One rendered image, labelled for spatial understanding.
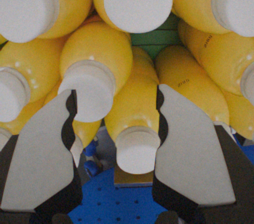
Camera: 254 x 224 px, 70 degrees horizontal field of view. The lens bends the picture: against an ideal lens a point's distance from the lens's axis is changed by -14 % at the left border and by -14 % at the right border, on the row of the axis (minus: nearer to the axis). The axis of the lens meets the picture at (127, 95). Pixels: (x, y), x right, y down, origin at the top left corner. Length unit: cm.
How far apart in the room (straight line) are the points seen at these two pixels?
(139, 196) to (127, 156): 20
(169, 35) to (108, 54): 19
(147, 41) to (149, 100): 16
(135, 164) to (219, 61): 12
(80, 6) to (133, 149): 12
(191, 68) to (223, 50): 7
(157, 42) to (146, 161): 21
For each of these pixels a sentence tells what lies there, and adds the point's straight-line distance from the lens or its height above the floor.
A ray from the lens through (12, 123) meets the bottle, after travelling 23.
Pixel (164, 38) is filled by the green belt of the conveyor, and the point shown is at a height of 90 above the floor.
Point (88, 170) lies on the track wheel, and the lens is 42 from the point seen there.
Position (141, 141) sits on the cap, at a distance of 17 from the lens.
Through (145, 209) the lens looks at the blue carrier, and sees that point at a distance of 35.
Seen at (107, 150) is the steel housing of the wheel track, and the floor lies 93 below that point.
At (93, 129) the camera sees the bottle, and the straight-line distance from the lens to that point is 21.
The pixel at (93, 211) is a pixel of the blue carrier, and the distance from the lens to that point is 36.
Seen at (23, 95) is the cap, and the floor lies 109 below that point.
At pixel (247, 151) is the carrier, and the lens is 87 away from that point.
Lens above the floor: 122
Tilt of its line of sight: 59 degrees down
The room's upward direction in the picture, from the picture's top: 178 degrees clockwise
